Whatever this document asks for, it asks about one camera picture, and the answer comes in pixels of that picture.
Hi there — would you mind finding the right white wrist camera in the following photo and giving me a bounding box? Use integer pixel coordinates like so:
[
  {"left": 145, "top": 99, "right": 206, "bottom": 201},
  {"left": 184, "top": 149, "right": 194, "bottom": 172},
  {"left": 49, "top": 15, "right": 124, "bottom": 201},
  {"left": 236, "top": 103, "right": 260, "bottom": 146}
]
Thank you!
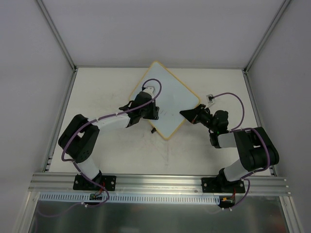
[{"left": 206, "top": 94, "right": 215, "bottom": 105}]

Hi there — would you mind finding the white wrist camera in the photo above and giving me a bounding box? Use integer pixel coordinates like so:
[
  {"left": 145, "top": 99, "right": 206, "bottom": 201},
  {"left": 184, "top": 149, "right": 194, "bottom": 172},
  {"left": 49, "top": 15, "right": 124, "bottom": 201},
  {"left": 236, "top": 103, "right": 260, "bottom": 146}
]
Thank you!
[
  {"left": 206, "top": 94, "right": 215, "bottom": 105},
  {"left": 142, "top": 86, "right": 155, "bottom": 98}
]

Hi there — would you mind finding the aluminium frame post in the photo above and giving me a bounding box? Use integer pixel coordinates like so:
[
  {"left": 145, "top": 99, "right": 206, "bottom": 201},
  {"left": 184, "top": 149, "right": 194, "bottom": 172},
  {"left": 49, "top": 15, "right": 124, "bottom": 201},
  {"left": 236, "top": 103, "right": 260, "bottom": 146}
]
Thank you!
[
  {"left": 35, "top": 0, "right": 77, "bottom": 71},
  {"left": 243, "top": 0, "right": 292, "bottom": 74}
]

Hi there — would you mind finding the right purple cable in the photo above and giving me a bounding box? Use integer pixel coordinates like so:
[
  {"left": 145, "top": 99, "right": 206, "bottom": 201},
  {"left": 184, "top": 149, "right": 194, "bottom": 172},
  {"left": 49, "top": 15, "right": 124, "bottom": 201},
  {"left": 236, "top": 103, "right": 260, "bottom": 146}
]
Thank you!
[{"left": 206, "top": 92, "right": 272, "bottom": 214}]

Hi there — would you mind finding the white slotted cable duct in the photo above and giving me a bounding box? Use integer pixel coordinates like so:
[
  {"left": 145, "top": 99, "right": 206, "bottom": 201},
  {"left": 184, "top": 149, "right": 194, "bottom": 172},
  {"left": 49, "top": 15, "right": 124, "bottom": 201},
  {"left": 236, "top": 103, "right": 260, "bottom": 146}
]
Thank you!
[{"left": 38, "top": 192, "right": 220, "bottom": 205}]

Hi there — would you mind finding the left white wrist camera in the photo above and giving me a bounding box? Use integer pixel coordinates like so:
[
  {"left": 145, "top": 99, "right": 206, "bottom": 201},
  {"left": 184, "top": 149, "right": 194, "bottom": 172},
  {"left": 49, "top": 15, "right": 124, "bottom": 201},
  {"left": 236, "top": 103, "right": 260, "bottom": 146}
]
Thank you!
[{"left": 142, "top": 86, "right": 155, "bottom": 98}]

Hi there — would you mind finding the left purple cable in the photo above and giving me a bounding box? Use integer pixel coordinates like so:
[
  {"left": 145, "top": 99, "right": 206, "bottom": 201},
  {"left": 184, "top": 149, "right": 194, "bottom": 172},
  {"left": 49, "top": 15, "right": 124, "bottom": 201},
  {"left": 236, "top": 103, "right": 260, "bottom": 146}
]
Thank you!
[{"left": 37, "top": 79, "right": 163, "bottom": 218}]

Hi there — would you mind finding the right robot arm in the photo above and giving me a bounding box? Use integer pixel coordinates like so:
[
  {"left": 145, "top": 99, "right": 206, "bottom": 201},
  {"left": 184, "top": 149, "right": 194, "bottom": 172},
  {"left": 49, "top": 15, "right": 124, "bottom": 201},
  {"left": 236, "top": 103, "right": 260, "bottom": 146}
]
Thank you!
[{"left": 180, "top": 104, "right": 279, "bottom": 192}]

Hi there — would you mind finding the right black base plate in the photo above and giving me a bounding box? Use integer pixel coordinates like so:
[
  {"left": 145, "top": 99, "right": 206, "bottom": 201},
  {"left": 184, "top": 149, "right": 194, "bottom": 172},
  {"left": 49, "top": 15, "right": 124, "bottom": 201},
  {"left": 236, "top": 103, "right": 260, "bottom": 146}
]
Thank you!
[{"left": 201, "top": 177, "right": 245, "bottom": 194}]

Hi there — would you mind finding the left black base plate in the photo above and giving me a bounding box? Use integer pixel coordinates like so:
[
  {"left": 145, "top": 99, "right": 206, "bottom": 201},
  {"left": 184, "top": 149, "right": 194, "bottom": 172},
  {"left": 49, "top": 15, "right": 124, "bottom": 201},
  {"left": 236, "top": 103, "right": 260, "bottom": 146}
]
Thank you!
[{"left": 72, "top": 173, "right": 117, "bottom": 191}]

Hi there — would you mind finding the purple cable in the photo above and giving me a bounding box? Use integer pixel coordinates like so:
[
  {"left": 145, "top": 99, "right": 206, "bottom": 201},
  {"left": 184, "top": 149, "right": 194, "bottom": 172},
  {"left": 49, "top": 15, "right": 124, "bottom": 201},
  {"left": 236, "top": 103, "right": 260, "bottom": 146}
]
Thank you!
[
  {"left": 206, "top": 92, "right": 272, "bottom": 214},
  {"left": 37, "top": 79, "right": 163, "bottom": 218}
]

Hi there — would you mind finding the right aluminium frame post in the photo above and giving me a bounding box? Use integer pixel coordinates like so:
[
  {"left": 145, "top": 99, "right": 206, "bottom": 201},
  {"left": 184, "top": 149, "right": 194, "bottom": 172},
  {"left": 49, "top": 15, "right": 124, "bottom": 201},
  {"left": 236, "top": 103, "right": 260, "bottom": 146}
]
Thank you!
[{"left": 243, "top": 0, "right": 292, "bottom": 74}]

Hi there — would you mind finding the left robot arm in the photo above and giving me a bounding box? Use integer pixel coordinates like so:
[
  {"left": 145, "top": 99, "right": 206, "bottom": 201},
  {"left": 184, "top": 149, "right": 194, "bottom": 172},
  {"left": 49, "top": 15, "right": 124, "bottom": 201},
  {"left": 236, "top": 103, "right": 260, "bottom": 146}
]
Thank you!
[{"left": 58, "top": 86, "right": 159, "bottom": 189}]

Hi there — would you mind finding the aluminium mounting rail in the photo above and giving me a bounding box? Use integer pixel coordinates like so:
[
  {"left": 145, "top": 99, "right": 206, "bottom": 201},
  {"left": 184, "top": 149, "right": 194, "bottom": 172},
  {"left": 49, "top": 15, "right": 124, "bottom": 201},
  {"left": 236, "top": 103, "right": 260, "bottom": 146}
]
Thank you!
[{"left": 28, "top": 172, "right": 292, "bottom": 196}]

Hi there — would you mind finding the yellow framed whiteboard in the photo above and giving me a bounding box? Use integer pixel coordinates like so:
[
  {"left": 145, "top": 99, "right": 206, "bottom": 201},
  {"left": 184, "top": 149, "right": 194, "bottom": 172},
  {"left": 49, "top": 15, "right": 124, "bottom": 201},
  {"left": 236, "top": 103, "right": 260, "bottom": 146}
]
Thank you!
[{"left": 129, "top": 61, "right": 201, "bottom": 140}]

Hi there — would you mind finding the left aluminium frame post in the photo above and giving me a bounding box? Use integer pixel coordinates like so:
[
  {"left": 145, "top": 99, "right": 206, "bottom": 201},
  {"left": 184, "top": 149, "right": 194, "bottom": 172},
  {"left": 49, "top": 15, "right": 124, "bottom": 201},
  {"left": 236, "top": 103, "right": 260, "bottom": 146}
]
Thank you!
[{"left": 35, "top": 0, "right": 77, "bottom": 71}]

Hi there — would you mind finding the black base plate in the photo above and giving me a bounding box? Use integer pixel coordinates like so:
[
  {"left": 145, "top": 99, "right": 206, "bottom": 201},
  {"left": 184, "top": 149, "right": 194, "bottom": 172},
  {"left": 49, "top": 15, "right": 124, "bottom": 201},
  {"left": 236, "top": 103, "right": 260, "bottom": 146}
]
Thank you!
[
  {"left": 72, "top": 173, "right": 117, "bottom": 191},
  {"left": 201, "top": 177, "right": 245, "bottom": 194}
]

